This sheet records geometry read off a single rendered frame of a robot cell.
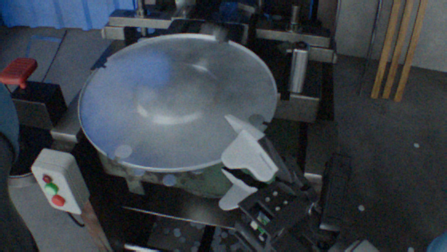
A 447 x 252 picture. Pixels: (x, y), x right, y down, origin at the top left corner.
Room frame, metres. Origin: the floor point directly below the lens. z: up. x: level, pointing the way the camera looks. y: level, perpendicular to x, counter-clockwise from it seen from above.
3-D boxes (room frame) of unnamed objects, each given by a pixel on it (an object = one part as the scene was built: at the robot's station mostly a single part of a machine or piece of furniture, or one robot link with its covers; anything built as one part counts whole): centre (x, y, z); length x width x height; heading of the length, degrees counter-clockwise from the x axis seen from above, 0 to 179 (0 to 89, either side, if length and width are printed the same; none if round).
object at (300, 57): (0.54, -0.13, 0.75); 0.03 x 0.03 x 0.10; 78
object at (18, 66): (0.54, 0.39, 0.72); 0.07 x 0.06 x 0.08; 168
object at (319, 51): (0.67, -0.15, 0.76); 0.17 x 0.06 x 0.10; 78
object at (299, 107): (0.70, 0.02, 0.68); 0.45 x 0.30 x 0.06; 78
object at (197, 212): (0.71, 0.02, 0.31); 0.43 x 0.42 x 0.01; 78
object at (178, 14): (0.69, 0.02, 0.76); 0.15 x 0.09 x 0.05; 78
